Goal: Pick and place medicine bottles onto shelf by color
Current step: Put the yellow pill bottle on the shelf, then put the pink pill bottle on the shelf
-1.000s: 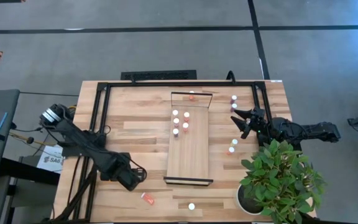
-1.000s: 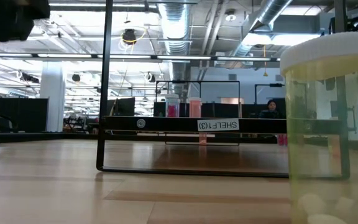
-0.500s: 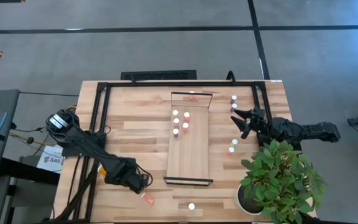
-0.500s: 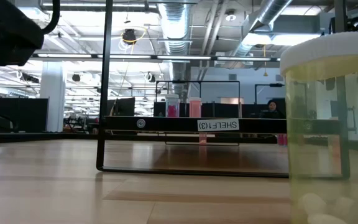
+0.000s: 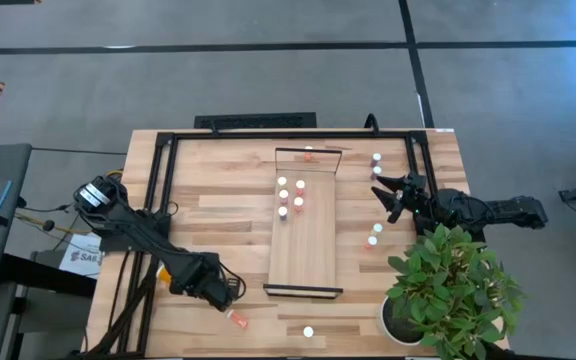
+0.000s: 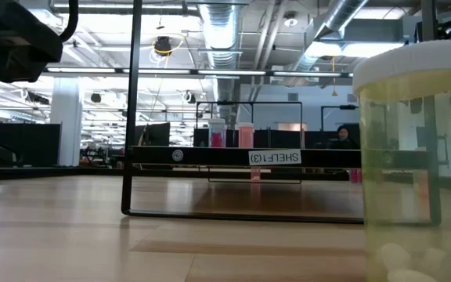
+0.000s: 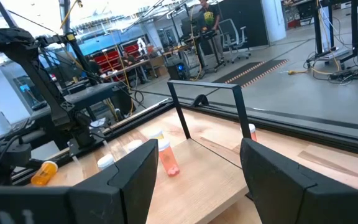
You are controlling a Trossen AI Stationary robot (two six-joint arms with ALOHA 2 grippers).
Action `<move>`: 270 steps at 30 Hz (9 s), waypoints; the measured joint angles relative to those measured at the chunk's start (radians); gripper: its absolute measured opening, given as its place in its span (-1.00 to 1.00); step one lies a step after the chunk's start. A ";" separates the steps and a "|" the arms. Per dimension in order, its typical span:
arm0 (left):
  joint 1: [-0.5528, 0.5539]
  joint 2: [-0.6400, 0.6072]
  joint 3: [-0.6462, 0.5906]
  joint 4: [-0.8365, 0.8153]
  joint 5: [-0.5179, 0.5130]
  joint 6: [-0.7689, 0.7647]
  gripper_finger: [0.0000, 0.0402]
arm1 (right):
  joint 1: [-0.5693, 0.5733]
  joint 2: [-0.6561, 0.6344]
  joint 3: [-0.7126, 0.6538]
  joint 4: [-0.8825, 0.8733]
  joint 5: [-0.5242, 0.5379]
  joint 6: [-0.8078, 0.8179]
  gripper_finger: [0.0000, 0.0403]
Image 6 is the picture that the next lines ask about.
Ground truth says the teal bottle with red pills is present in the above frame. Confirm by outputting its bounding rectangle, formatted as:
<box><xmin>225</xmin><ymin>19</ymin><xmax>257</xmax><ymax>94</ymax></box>
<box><xmin>207</xmin><ymin>117</ymin><xmax>227</xmax><ymax>149</ymax></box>

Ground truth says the silver ceiling duct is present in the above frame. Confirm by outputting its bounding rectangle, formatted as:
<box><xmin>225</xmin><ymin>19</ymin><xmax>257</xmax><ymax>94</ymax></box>
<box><xmin>287</xmin><ymin>0</ymin><xmax>371</xmax><ymax>79</ymax></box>
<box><xmin>197</xmin><ymin>0</ymin><xmax>246</xmax><ymax>128</ymax></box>

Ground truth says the black monitor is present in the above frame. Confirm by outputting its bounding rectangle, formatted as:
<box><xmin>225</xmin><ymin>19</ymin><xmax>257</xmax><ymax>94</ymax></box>
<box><xmin>134</xmin><ymin>121</ymin><xmax>171</xmax><ymax>147</ymax></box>

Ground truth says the yellow bottle with white pills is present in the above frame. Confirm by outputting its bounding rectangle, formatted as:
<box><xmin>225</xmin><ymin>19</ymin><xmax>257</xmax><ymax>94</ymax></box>
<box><xmin>352</xmin><ymin>38</ymin><xmax>451</xmax><ymax>282</ymax></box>

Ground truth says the person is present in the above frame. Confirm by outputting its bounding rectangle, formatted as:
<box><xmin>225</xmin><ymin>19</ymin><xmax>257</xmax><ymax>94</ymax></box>
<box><xmin>325</xmin><ymin>125</ymin><xmax>362</xmax><ymax>150</ymax></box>

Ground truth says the black partition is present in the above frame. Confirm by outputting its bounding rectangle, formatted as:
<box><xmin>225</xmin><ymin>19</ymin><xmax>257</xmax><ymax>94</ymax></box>
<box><xmin>0</xmin><ymin>123</ymin><xmax>62</xmax><ymax>168</ymax></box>

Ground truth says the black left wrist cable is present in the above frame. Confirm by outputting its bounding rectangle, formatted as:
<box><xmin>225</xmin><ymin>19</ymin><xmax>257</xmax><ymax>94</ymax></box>
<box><xmin>58</xmin><ymin>0</ymin><xmax>80</xmax><ymax>43</ymax></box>

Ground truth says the orange medicine bottle white cap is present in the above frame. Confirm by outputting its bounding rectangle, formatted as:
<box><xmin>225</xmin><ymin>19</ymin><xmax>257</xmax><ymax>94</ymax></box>
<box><xmin>236</xmin><ymin>121</ymin><xmax>255</xmax><ymax>149</ymax></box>

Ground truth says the white shelf label sticker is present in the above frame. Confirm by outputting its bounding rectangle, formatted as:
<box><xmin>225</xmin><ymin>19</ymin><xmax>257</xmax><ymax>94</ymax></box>
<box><xmin>247</xmin><ymin>148</ymin><xmax>303</xmax><ymax>167</ymax></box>

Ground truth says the black overhead camera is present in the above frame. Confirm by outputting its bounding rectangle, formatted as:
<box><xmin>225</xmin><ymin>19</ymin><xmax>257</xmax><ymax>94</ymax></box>
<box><xmin>153</xmin><ymin>34</ymin><xmax>174</xmax><ymax>57</ymax></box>

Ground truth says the clear acrylic tray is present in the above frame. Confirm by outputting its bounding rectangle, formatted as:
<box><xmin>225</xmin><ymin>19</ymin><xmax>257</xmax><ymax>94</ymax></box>
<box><xmin>121</xmin><ymin>0</ymin><xmax>442</xmax><ymax>226</ymax></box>

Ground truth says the white pillar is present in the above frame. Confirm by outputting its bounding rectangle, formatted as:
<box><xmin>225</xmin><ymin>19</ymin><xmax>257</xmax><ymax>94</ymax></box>
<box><xmin>49</xmin><ymin>76</ymin><xmax>85</xmax><ymax>168</ymax></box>

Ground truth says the black background frame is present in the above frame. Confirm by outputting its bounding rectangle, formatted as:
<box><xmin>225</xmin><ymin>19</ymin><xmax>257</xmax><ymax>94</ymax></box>
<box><xmin>320</xmin><ymin>103</ymin><xmax>360</xmax><ymax>134</ymax></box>

